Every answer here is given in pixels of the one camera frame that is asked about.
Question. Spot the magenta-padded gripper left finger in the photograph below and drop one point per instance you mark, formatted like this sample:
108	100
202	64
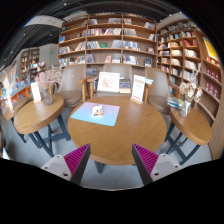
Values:
77	159

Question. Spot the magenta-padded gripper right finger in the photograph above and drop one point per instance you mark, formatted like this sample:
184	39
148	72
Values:
146	159

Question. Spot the white orange patterned computer mouse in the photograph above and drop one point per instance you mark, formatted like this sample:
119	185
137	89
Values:
97	110

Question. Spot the blue pink gradient mouse pad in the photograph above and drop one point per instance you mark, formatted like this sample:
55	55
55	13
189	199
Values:
110	116

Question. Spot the round wooden side table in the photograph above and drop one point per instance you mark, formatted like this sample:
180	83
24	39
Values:
38	115
191	126

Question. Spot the stack of books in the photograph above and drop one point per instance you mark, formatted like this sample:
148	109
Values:
174	102

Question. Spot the glass vase with dried flowers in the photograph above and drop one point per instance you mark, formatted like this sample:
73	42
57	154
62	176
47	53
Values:
46	95
185	108

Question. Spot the brown padded wooden armchair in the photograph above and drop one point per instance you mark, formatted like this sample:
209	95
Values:
70	86
158	90
116	67

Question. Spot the white sign on wooden base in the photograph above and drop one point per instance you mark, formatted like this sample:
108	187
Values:
138	88

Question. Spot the dark blue book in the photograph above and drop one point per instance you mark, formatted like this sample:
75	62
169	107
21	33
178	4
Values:
125	85

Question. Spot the light blue book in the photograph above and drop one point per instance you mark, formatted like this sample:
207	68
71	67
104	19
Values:
149	81

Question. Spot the small white card sign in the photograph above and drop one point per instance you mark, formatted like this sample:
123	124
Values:
36	92

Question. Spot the white framed floral picture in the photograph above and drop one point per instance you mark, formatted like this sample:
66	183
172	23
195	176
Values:
108	82

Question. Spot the distant wooden bookshelf unit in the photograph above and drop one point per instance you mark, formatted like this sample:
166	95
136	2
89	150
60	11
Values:
29	61

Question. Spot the angled wooden bookshelf unit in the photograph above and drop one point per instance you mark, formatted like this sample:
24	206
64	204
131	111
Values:
186	50

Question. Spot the wide wooden bookshelf unit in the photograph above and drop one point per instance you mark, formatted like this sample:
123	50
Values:
106	36

